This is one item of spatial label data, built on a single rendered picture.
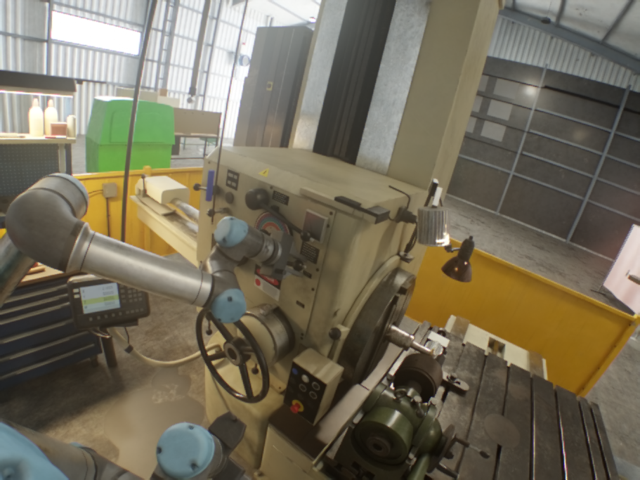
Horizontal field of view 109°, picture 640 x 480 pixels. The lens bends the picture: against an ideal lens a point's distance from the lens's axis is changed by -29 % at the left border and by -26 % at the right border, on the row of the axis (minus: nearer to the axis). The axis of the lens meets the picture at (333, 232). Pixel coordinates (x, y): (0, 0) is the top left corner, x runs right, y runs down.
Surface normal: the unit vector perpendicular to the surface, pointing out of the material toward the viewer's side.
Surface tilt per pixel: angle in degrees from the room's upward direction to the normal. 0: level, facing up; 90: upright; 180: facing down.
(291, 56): 90
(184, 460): 25
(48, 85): 58
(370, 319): 50
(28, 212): 38
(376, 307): 43
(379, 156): 90
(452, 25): 90
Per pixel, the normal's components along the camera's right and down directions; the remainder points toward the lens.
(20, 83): 0.78, -0.15
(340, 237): -0.54, 0.18
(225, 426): 0.14, -0.69
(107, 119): 0.83, 0.29
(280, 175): -0.21, -0.51
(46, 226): 0.55, -0.34
